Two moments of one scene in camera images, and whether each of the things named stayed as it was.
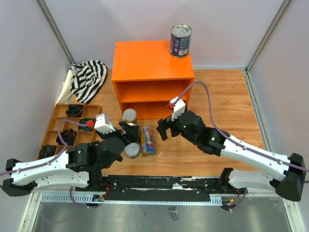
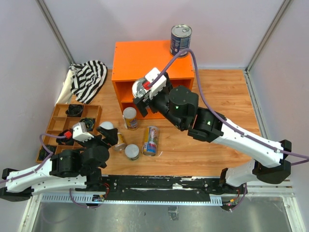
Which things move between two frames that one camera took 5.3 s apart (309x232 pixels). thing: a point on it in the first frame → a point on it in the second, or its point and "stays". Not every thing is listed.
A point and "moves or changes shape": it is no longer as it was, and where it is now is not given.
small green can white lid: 132,150 stays
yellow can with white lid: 130,116 stays
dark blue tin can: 180,40 stays
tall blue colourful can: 147,141 moves or changes shape
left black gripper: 124,132 → 101,136
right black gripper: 167,126 → 144,104
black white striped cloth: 88,79 stays
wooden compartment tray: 72,133 stays
